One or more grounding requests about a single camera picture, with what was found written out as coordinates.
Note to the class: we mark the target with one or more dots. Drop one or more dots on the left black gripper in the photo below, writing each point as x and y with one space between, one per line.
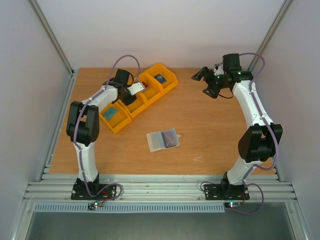
128 102

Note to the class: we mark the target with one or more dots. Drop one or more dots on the left aluminium corner post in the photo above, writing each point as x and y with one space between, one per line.
48 30

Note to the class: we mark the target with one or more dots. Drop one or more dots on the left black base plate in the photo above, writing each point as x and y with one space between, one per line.
99 192

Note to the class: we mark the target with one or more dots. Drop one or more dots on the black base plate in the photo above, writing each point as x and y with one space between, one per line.
99 192
225 193

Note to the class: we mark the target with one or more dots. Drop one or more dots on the left small circuit board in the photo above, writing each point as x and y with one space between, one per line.
94 206

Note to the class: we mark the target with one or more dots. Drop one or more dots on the grey slotted cable duct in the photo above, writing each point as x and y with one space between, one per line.
131 208

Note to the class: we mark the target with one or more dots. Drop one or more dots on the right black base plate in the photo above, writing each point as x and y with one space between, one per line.
225 193

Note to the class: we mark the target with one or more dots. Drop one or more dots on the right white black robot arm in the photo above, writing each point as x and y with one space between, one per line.
259 145

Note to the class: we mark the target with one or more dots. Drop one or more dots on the right small circuit board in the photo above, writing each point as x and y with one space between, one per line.
232 204

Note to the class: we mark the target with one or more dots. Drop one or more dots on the red card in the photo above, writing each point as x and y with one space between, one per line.
146 86
169 139

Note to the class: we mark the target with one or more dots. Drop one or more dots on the right aluminium corner post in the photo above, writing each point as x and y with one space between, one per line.
279 17

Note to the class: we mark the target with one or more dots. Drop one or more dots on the small circuit board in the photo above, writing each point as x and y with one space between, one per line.
232 204
94 206

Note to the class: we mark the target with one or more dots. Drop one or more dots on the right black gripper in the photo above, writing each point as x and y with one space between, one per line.
211 81

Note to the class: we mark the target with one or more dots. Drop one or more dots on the aluminium front rail frame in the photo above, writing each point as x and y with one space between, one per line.
148 188

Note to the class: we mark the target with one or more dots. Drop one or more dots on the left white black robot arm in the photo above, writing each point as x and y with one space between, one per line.
83 127

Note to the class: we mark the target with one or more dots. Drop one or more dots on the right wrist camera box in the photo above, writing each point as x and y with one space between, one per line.
218 70

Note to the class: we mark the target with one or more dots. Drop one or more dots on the aluminium corner post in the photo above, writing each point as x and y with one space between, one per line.
48 30
279 17

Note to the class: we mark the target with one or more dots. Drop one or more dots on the green card in bin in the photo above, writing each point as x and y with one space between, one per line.
109 113

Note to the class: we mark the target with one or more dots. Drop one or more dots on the blue card in bin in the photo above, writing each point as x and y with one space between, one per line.
161 79

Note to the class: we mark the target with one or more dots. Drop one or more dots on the red card in bin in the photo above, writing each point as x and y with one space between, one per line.
146 86

